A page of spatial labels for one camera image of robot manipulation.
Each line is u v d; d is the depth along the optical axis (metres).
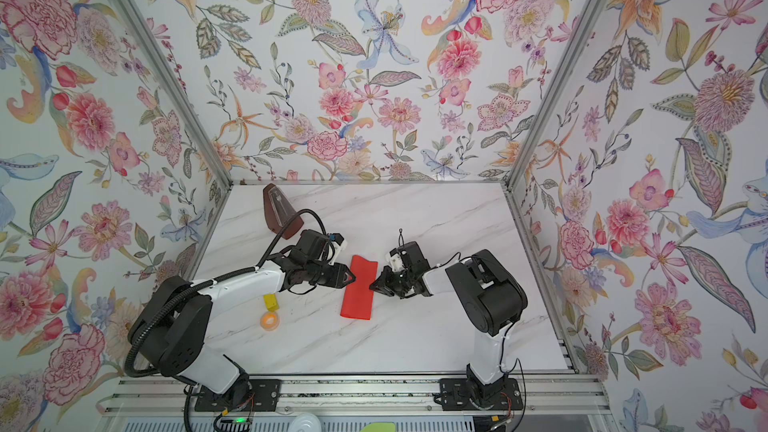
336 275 0.78
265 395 0.74
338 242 0.82
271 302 0.87
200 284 0.48
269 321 0.86
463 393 0.73
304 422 0.66
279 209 0.98
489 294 0.51
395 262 0.92
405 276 0.83
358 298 0.89
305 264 0.71
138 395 0.76
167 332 0.45
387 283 0.84
